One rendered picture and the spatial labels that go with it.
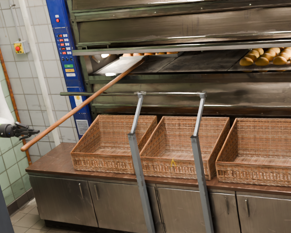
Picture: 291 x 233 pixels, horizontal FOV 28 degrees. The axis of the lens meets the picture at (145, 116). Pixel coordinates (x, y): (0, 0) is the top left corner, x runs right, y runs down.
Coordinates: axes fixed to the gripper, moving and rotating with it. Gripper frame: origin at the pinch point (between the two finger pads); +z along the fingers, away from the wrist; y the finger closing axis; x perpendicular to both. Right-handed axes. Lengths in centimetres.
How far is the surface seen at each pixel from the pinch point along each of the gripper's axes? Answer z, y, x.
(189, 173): 70, 57, -63
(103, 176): 1, 63, -58
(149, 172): 36, 61, -67
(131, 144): 35, 32, -53
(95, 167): -9, 58, -63
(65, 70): -53, -5, -111
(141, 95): 37, 4, -75
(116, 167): 10, 57, -64
